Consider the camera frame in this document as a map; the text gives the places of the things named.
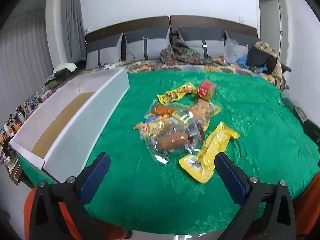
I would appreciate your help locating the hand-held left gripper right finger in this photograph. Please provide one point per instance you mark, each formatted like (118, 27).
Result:
(230, 177)

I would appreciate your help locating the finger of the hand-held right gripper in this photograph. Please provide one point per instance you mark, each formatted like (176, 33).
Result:
(313, 135)

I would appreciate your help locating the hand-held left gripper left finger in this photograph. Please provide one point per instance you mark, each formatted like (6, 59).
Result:
(96, 172)

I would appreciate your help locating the plain yellow snack packet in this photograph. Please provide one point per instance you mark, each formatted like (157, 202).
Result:
(212, 147)

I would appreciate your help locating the white cardboard box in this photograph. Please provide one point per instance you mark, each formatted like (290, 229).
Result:
(75, 140)

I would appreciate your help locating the orange sausage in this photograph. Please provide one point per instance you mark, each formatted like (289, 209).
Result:
(137, 126)

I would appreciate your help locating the clear brown sausage packet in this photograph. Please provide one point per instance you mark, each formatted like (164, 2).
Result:
(172, 140)

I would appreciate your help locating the yellow-edged clear snack packet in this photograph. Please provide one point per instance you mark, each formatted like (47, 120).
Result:
(202, 111)

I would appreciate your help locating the clear chicken leg packet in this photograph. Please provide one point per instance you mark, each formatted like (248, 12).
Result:
(162, 110)

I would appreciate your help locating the red label dried fruit packet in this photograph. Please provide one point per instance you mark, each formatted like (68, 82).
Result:
(205, 90)

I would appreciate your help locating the yellow printed snack packet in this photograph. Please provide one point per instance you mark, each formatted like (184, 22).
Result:
(172, 95)

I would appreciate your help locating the dark flat device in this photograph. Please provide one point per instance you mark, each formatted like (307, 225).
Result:
(296, 110)

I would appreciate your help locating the person's orange clothing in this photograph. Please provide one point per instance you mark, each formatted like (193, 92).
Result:
(70, 222)

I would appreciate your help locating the green patterned cloth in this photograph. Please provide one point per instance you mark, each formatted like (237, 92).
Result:
(250, 105)

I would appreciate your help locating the brown wooden furniture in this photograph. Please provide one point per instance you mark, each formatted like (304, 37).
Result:
(15, 172)

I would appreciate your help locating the row of small cluttered items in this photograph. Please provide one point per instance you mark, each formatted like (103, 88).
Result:
(25, 110)

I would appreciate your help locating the black bag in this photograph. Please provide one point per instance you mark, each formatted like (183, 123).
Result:
(258, 57)

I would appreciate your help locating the pile of clothes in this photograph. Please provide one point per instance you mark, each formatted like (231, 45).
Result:
(265, 46)

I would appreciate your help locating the dark clothing pile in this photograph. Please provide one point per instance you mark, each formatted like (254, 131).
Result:
(60, 77)

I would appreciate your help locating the blue cloth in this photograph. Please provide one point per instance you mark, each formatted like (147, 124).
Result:
(242, 62)

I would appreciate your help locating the white power strip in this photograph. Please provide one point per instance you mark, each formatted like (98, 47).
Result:
(109, 67)

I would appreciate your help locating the white cloth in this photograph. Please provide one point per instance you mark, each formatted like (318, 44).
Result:
(65, 67)

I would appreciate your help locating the white door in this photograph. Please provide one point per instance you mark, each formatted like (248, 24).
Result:
(270, 25)

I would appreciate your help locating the clear plastic bag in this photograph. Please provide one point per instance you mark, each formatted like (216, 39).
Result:
(231, 50)

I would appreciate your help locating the floral bed sheet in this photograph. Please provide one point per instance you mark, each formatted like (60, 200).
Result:
(175, 68)

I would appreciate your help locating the dark floral cloth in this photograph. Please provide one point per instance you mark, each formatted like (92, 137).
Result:
(185, 53)

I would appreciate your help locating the white pleated curtain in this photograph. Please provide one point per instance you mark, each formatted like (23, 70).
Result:
(25, 60)

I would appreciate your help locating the grey curtain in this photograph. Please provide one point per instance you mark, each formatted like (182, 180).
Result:
(73, 17)

